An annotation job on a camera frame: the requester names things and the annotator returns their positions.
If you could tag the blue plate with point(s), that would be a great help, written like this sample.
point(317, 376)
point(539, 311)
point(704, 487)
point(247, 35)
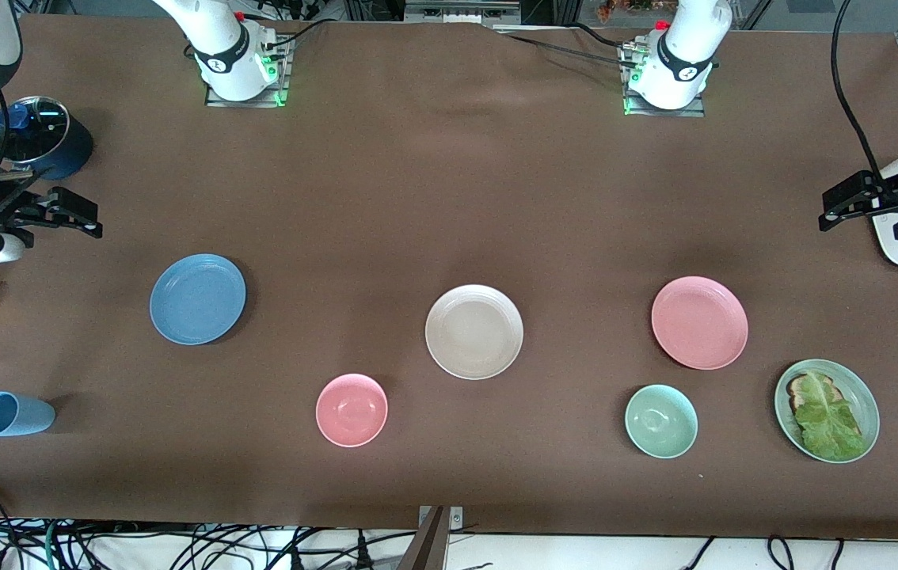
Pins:
point(197, 299)

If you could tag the pink plate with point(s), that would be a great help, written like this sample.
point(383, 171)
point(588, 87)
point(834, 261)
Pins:
point(699, 323)

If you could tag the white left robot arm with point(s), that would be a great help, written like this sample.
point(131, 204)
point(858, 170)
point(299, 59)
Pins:
point(683, 55)

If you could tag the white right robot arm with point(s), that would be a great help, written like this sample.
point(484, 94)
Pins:
point(223, 47)

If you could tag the dark blue pot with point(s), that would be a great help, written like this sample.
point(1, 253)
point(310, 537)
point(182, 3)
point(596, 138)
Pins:
point(75, 154)

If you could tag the toast slice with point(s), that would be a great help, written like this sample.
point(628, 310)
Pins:
point(797, 389)

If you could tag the green plate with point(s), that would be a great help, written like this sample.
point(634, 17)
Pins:
point(869, 404)

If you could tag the blue cup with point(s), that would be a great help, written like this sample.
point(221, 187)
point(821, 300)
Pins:
point(17, 415)

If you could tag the green lettuce leaf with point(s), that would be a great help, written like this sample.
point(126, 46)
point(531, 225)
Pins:
point(829, 423)

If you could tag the small green bowl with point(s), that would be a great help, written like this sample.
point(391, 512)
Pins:
point(661, 421)

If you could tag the small pink bowl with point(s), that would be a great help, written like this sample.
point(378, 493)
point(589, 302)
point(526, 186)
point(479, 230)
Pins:
point(351, 410)

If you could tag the brown table cloth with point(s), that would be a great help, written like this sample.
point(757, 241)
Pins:
point(417, 198)

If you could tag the beige plate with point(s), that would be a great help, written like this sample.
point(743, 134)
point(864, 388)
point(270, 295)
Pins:
point(473, 332)

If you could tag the dark wedge-shaped beam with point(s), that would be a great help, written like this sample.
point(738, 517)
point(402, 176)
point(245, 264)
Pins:
point(425, 550)

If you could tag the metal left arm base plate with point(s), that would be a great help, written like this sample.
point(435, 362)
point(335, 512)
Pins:
point(635, 107)

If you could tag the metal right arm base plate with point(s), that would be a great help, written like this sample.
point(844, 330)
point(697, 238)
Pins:
point(281, 79)

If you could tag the aluminium frame bar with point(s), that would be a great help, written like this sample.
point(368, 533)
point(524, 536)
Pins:
point(457, 12)

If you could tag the small metal bracket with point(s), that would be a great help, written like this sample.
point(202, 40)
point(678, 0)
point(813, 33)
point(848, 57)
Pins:
point(457, 516)

